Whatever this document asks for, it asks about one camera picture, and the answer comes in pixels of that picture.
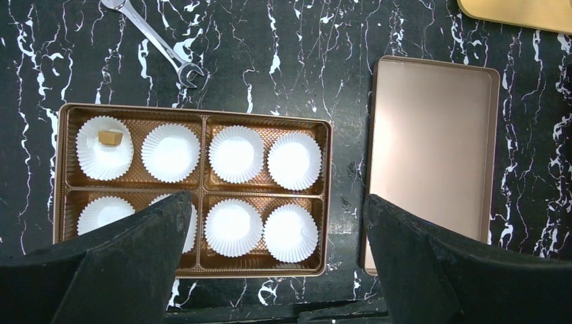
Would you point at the rose gold box lid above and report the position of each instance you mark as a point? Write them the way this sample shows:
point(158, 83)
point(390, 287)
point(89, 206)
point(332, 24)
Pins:
point(432, 141)

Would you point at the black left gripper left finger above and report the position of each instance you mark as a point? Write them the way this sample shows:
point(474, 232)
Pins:
point(118, 273)

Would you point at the silver wrench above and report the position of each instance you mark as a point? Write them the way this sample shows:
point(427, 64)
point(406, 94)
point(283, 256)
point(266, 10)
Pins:
point(185, 69)

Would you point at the yellow tray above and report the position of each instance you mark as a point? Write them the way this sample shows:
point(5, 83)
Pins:
point(548, 15)

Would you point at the brown chocolate box tray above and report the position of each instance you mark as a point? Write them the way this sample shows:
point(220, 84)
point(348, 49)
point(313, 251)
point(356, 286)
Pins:
point(74, 190)

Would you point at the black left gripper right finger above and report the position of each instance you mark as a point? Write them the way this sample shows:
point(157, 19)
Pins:
point(430, 274)

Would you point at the caramel chocolate piece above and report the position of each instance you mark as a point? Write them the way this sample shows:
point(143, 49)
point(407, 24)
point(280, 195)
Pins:
point(110, 137)

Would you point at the white paper cup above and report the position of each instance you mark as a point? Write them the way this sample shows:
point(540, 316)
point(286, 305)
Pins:
point(233, 227)
point(191, 234)
point(290, 234)
point(99, 161)
point(294, 161)
point(170, 152)
point(236, 154)
point(103, 211)

